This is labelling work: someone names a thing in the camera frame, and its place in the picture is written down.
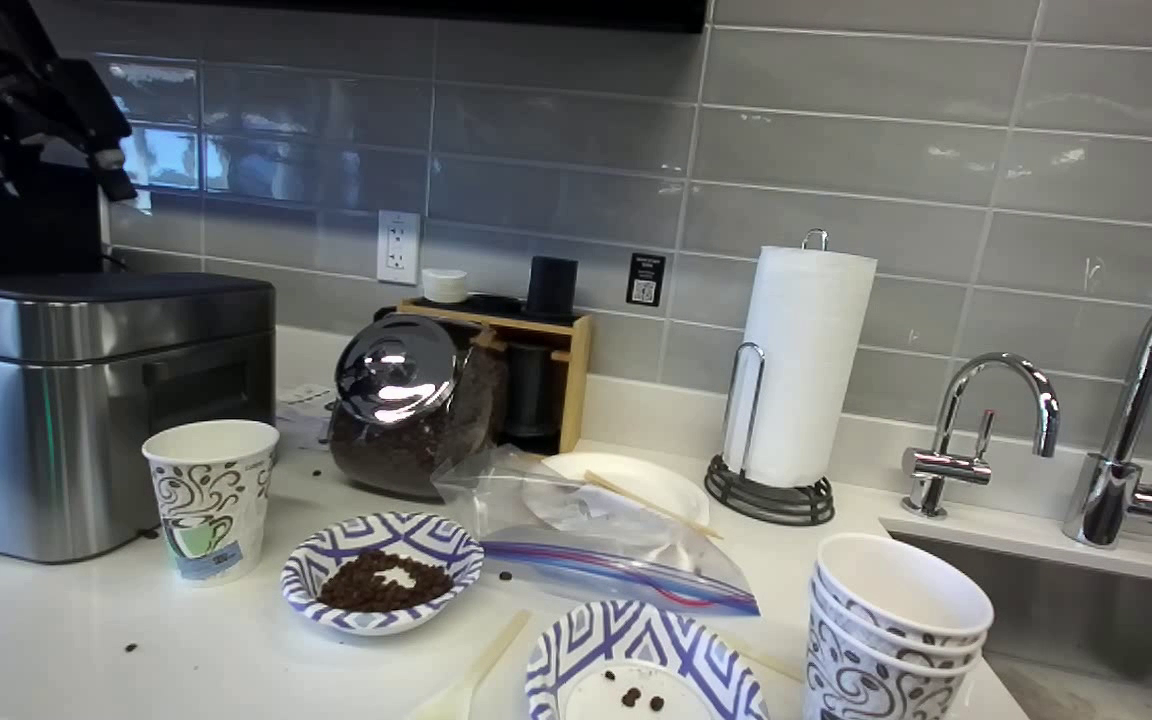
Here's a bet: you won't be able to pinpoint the steel sink basin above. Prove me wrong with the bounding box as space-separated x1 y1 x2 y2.
875 528 1152 720

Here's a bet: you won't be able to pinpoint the tall chrome faucet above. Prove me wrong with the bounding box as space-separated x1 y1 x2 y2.
1063 264 1152 549

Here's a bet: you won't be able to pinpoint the wooden holder box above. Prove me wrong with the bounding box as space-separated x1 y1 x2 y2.
391 296 596 461

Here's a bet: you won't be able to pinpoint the black wall switch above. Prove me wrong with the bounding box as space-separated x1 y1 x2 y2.
624 247 669 313

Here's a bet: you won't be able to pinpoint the white wall outlet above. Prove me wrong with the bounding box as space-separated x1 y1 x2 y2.
373 209 423 289

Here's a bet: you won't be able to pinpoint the white paper filters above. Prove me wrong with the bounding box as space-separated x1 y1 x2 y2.
520 450 715 536

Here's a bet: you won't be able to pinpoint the small white object on holder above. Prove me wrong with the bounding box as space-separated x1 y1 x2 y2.
418 264 473 308

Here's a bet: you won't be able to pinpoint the black tube inside holder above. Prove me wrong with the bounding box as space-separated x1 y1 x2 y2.
499 338 570 454

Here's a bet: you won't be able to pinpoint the small chrome faucet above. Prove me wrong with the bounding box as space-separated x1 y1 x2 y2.
899 350 1063 520

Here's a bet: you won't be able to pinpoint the black cylinder on holder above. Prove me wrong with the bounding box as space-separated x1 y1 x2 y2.
524 254 579 323

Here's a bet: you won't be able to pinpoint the dark bin lid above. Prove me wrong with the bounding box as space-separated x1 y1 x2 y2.
0 269 272 308

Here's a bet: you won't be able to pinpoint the black wire towel holder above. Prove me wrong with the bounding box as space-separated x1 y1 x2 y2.
702 228 842 528

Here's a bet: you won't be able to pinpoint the coffee grounds pile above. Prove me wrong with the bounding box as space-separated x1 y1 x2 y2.
318 544 458 618

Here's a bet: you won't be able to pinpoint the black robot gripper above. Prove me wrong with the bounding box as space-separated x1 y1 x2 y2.
0 0 143 209

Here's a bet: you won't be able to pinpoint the blue patterned bowl with grounds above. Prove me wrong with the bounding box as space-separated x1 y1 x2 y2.
275 509 490 642

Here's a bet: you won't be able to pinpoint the white paper towel roll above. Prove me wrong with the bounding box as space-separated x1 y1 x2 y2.
719 242 882 493

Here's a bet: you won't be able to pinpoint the chrome jar lid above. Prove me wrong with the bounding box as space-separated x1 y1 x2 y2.
331 313 465 434

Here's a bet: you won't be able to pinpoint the blue patterned bowl with beans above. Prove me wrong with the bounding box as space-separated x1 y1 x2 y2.
520 598 774 720

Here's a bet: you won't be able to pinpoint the clear zip plastic bag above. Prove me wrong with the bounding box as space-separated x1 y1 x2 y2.
432 441 764 619

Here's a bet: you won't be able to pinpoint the coffee beans in bowl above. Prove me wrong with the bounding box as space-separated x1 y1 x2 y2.
618 683 672 718

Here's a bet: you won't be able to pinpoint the swirl patterned paper cup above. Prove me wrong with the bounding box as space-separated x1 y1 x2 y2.
798 618 976 720
808 592 987 677
812 531 997 655

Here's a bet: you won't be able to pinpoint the glass jar of coffee beans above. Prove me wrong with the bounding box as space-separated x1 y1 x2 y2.
324 323 507 506

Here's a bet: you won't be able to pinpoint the floral paper cup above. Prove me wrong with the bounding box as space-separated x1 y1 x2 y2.
141 417 284 584

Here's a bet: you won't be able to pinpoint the brushed steel bin body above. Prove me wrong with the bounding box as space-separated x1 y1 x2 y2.
0 276 280 563

